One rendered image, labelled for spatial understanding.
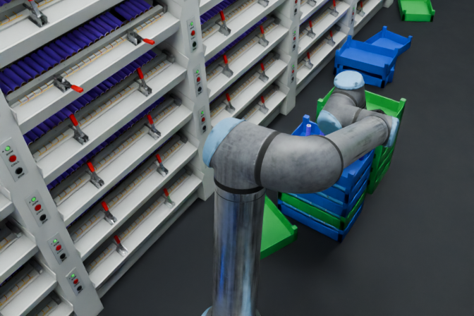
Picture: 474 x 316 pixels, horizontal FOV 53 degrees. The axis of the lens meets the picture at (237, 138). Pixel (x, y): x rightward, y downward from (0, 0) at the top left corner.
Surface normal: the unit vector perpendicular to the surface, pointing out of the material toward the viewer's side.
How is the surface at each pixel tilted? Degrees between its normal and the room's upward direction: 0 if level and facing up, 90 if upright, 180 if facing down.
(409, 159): 0
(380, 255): 0
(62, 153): 19
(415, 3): 0
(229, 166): 78
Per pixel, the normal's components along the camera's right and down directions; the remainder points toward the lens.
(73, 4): 0.23, -0.58
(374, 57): -0.04, -0.74
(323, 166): 0.47, 0.01
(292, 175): 0.08, 0.36
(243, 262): 0.25, 0.48
